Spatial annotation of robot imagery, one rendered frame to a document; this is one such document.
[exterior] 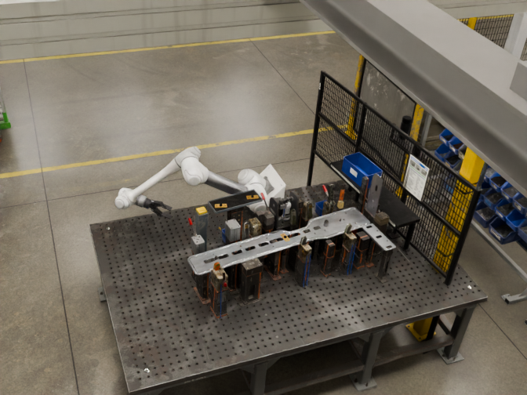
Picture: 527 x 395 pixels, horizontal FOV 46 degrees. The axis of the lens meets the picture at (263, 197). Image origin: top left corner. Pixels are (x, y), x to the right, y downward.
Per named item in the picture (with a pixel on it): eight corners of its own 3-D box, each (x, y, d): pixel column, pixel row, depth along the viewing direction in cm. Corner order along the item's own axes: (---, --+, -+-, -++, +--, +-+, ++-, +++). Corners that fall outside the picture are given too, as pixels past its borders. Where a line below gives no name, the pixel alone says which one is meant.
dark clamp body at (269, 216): (263, 261, 459) (266, 221, 436) (254, 250, 468) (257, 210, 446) (275, 257, 464) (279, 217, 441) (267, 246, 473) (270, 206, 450)
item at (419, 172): (420, 203, 453) (430, 168, 435) (401, 186, 469) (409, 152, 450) (423, 202, 454) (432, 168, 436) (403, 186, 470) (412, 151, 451)
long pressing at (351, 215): (198, 279, 399) (198, 277, 398) (184, 257, 415) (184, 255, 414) (372, 224, 455) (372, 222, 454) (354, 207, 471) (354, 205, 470)
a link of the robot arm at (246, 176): (263, 174, 504) (247, 161, 490) (269, 189, 492) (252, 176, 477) (248, 185, 509) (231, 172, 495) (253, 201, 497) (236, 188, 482)
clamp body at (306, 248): (299, 289, 438) (304, 252, 417) (291, 278, 446) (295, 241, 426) (310, 285, 442) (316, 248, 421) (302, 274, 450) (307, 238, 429)
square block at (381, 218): (372, 256, 470) (381, 219, 449) (367, 250, 476) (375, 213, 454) (381, 253, 473) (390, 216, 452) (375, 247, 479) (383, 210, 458)
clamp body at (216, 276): (216, 321, 410) (217, 281, 388) (207, 306, 420) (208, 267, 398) (230, 316, 414) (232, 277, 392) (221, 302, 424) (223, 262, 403)
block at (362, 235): (356, 270, 457) (361, 241, 440) (347, 261, 464) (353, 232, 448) (366, 266, 461) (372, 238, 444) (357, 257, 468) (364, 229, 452)
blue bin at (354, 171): (364, 190, 482) (366, 175, 474) (340, 169, 503) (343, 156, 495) (380, 184, 489) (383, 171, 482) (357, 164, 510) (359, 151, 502)
